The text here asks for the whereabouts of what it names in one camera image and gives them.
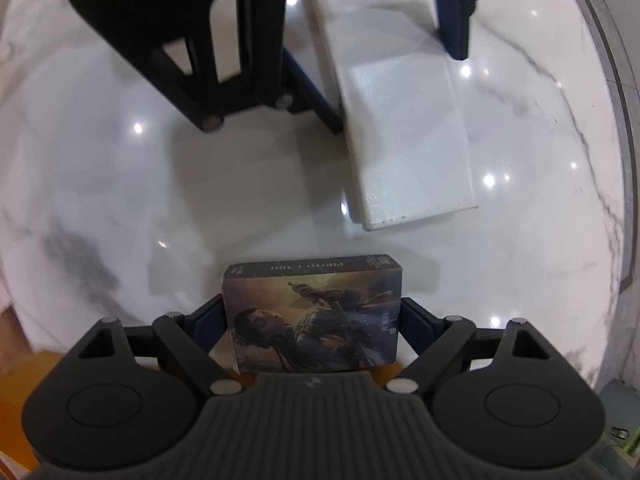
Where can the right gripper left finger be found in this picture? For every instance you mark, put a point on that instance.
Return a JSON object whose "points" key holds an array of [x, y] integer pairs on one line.
{"points": [[181, 344]]}

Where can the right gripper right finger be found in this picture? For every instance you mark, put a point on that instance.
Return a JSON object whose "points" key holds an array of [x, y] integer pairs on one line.
{"points": [[445, 347]]}

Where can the illustrated card box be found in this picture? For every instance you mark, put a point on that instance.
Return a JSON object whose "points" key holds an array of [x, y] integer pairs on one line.
{"points": [[313, 315]]}

